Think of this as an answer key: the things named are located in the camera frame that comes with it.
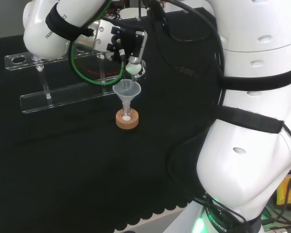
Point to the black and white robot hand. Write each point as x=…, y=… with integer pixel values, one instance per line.
x=132, y=43

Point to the translucent plastic funnel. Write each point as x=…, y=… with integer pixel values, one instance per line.
x=127, y=91

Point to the small glass round-bottom flask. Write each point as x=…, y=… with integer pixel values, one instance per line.
x=126, y=116

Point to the clear acrylic funnel stand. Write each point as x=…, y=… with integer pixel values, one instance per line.
x=63, y=95

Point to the black bench cloth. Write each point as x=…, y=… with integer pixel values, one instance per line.
x=75, y=157

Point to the yellow stop button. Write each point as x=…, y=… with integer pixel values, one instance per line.
x=285, y=191

